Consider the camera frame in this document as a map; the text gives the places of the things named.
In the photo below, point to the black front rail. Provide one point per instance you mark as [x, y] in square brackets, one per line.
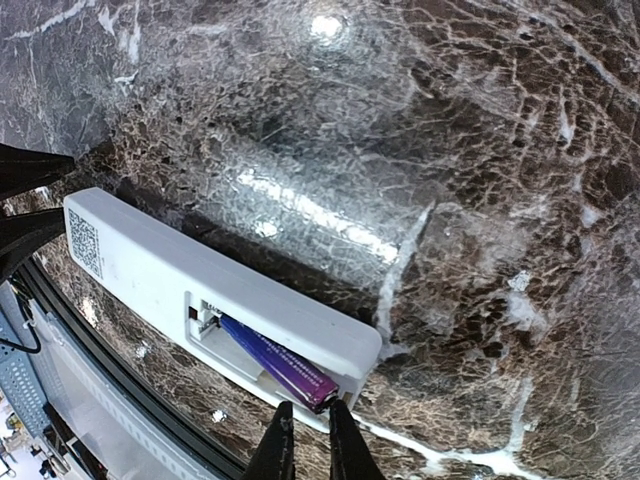
[156, 411]

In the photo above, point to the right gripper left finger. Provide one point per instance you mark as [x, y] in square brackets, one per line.
[274, 457]

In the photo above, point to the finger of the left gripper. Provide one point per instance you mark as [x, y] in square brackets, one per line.
[24, 170]
[24, 234]

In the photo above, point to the blue battery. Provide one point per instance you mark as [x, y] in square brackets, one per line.
[309, 385]

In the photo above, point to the white remote control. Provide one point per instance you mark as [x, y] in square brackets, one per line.
[182, 288]

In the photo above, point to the white cable duct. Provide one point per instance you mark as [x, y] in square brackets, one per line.
[23, 390]

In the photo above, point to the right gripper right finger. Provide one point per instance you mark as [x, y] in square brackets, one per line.
[350, 455]

